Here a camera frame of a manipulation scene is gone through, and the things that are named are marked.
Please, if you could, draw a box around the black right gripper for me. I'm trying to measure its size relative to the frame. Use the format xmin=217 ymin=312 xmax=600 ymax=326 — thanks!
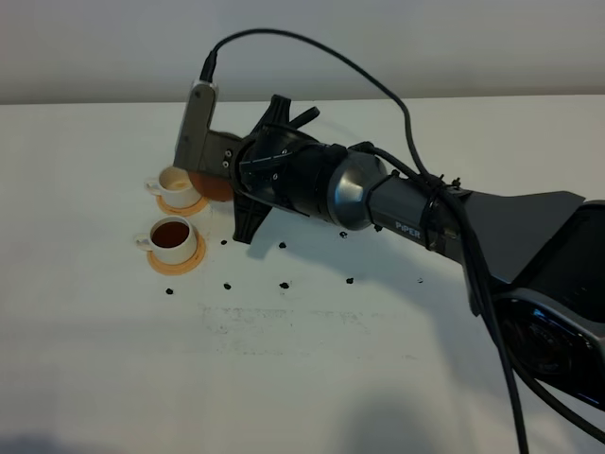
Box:
xmin=232 ymin=95 xmax=340 ymax=244

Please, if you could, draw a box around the brown clay teapot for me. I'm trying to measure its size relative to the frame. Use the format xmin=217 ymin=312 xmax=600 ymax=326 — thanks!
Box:
xmin=187 ymin=131 xmax=247 ymax=203

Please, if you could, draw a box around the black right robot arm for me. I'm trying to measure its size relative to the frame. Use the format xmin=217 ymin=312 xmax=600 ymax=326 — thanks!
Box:
xmin=232 ymin=96 xmax=604 ymax=408

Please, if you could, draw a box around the far white teacup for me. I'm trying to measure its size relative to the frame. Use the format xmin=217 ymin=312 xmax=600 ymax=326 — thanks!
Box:
xmin=144 ymin=166 xmax=202 ymax=209

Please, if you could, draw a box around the white teacup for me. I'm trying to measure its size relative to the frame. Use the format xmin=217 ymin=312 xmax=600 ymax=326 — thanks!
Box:
xmin=133 ymin=216 xmax=198 ymax=265
xmin=144 ymin=166 xmax=202 ymax=209

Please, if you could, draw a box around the far orange round coaster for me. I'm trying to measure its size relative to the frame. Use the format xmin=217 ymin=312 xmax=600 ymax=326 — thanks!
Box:
xmin=155 ymin=181 xmax=209 ymax=217

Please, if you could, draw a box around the orange round coaster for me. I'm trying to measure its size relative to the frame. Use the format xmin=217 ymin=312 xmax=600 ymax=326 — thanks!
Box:
xmin=147 ymin=230 xmax=206 ymax=276
xmin=155 ymin=181 xmax=209 ymax=217

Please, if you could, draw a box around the near white teacup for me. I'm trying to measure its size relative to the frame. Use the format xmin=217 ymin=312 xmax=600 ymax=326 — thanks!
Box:
xmin=133 ymin=216 xmax=198 ymax=265

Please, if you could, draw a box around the near orange round coaster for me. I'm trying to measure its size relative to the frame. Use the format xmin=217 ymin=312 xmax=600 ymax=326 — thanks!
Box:
xmin=147 ymin=230 xmax=206 ymax=276

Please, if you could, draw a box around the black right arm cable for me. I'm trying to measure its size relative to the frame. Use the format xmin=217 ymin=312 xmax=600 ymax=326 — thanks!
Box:
xmin=199 ymin=27 xmax=605 ymax=454

